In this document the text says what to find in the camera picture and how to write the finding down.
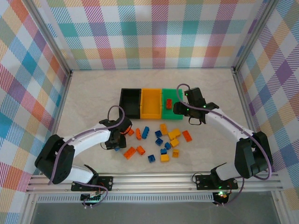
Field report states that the aluminium frame post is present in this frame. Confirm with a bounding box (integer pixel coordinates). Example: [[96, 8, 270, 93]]
[[231, 0, 281, 74], [23, 0, 73, 77]]

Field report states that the controller board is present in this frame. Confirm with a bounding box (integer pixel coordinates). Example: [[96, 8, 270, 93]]
[[214, 190, 231, 201], [80, 191, 103, 206]]

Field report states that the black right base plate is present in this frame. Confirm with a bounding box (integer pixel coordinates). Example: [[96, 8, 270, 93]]
[[195, 174, 239, 190]]

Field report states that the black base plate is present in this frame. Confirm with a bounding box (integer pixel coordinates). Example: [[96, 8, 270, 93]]
[[195, 174, 239, 190], [71, 176, 114, 192]]

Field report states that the black plastic container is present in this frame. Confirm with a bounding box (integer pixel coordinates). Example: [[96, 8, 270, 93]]
[[118, 88, 142, 119]]

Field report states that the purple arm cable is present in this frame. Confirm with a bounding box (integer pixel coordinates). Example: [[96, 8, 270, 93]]
[[176, 83, 273, 207], [48, 105, 128, 208]]

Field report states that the aluminium frame leg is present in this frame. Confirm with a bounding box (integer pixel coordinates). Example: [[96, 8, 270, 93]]
[[18, 192, 39, 224], [271, 191, 290, 224]]

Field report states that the right controller board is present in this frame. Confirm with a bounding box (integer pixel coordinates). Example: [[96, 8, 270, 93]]
[[214, 190, 231, 201]]

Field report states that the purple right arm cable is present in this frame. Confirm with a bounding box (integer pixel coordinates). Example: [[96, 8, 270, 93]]
[[176, 83, 273, 207]]

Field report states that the yellow plastic container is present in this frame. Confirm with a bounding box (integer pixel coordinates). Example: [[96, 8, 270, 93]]
[[140, 88, 164, 120]]

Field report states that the left controller board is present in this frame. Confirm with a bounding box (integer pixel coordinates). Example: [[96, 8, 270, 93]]
[[80, 191, 103, 206]]

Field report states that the green plastic container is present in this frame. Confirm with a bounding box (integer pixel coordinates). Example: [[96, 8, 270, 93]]
[[161, 88, 185, 120]]

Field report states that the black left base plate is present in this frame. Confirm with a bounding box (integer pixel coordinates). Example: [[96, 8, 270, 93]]
[[71, 176, 114, 192]]

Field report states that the aluminium mounting rail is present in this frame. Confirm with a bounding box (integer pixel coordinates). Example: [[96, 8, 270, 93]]
[[25, 172, 285, 194]]

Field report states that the yellow long lego brick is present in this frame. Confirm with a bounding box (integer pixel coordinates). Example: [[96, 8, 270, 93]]
[[168, 128, 182, 140]]

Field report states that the black looped cable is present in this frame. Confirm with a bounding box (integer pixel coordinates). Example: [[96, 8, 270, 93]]
[[188, 116, 204, 126]]

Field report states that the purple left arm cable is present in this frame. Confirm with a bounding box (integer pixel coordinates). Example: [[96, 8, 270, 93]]
[[48, 105, 128, 208]]

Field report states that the grey slotted cable duct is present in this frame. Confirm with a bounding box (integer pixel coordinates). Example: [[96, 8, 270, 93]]
[[37, 195, 214, 203]]

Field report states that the aluminium side rail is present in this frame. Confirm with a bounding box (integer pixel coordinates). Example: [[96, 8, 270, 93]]
[[32, 71, 73, 175], [232, 70, 281, 180]]

